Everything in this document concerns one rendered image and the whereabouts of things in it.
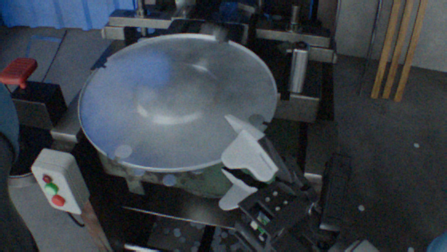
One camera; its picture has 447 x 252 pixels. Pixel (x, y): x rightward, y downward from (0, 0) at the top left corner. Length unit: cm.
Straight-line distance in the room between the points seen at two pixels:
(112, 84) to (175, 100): 11
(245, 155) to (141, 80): 22
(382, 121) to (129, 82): 138
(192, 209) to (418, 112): 128
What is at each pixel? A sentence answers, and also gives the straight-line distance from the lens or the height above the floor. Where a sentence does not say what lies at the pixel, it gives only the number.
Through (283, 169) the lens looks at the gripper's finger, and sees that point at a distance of 42.
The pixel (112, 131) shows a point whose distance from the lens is 52.
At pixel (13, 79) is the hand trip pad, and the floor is 76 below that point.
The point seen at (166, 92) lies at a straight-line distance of 55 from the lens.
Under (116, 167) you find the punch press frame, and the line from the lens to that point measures 81.
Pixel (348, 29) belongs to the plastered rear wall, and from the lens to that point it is 209.
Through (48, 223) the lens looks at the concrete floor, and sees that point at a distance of 146.
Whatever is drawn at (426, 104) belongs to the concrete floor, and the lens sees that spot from 201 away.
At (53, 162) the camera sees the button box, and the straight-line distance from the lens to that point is 73.
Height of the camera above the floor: 113
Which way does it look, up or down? 44 degrees down
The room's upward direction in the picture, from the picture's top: straight up
